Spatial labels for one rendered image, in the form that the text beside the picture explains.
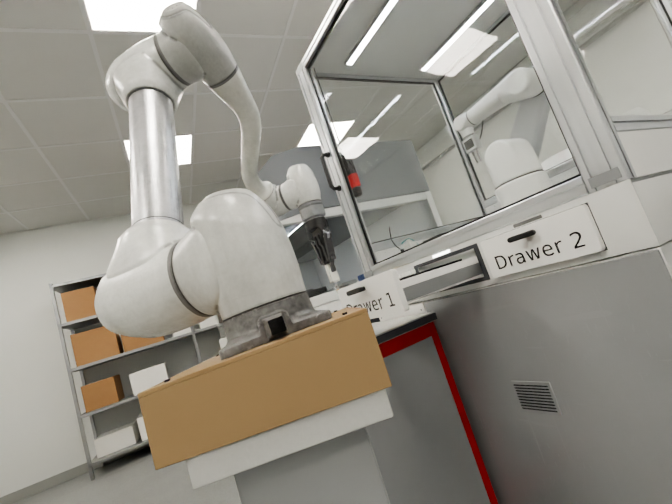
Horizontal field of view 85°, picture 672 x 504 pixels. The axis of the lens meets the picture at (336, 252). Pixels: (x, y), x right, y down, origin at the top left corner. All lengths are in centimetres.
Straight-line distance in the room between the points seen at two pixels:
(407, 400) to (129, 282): 86
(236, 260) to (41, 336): 478
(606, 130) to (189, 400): 92
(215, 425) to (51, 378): 476
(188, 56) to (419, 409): 117
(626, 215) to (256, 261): 76
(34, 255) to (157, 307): 482
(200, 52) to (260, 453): 88
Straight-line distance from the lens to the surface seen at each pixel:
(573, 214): 99
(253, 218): 62
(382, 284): 96
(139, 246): 75
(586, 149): 99
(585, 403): 117
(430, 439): 130
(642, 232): 97
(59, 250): 544
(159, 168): 88
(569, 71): 103
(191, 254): 65
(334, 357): 52
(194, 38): 106
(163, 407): 57
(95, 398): 475
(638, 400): 110
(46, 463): 536
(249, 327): 60
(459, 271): 110
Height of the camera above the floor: 89
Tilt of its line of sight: 8 degrees up
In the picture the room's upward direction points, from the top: 18 degrees counter-clockwise
